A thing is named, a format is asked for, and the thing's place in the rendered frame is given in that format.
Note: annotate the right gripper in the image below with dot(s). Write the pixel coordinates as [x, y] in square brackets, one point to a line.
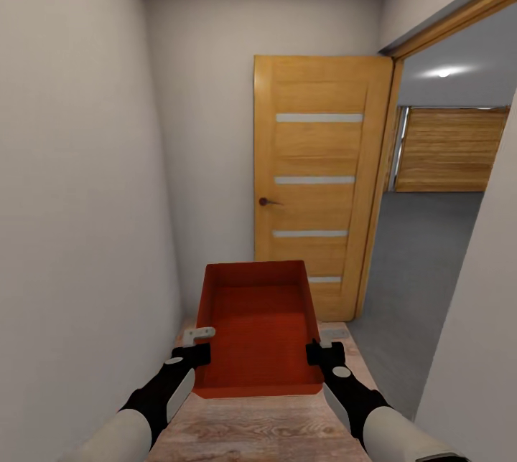
[316, 354]

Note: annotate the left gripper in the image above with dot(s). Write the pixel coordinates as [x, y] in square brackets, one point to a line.
[201, 353]

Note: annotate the garage door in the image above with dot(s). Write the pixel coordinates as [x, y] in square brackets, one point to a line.
[449, 149]

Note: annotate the storage box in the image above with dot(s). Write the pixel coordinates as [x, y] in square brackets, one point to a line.
[264, 318]

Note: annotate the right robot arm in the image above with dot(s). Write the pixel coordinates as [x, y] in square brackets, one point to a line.
[386, 434]

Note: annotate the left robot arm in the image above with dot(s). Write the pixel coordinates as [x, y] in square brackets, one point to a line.
[131, 433]

